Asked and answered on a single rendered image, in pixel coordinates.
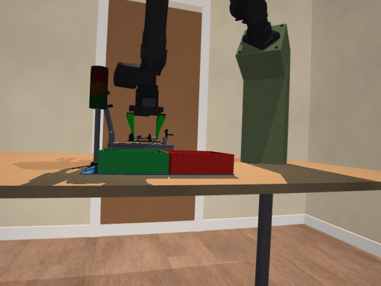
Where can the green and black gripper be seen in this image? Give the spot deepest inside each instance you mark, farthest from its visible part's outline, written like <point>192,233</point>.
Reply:
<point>146,111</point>

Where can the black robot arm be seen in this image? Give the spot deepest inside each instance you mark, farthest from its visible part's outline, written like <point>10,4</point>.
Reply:
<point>153,52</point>

